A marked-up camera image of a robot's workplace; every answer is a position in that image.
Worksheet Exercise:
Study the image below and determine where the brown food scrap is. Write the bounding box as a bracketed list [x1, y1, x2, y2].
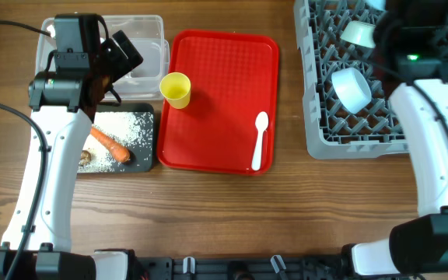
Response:
[79, 150, 92, 166]

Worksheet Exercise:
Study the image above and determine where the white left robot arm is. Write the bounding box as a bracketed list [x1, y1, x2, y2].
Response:
[0, 13, 148, 279]

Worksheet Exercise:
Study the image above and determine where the light blue bowl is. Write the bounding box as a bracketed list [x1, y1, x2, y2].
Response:
[331, 68, 372, 114]

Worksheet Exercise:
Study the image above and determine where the grey dishwasher rack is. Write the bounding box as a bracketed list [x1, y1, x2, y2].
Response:
[293, 0, 448, 159]

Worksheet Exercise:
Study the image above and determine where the yellow plastic cup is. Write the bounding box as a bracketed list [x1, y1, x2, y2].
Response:
[159, 72, 191, 109]

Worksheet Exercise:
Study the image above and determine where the clear plastic waste bin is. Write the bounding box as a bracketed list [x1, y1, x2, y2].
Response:
[35, 13, 169, 101]

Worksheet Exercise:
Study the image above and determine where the black waste tray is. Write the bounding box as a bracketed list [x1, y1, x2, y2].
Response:
[76, 102, 156, 174]

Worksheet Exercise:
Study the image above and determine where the green bowl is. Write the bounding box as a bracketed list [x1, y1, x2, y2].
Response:
[341, 21, 376, 49]

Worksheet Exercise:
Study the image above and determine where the white plastic spoon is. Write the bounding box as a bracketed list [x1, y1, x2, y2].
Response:
[251, 111, 268, 171]

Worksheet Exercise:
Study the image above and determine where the red plastic tray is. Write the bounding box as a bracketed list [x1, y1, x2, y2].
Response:
[156, 30, 279, 176]

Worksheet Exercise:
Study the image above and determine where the white rice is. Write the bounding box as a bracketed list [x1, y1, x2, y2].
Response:
[78, 111, 155, 172]

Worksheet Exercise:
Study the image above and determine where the orange carrot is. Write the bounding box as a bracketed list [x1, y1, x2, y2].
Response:
[90, 128, 131, 163]

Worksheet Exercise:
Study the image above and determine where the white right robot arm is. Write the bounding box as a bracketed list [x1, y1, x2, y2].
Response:
[348, 0, 448, 278]

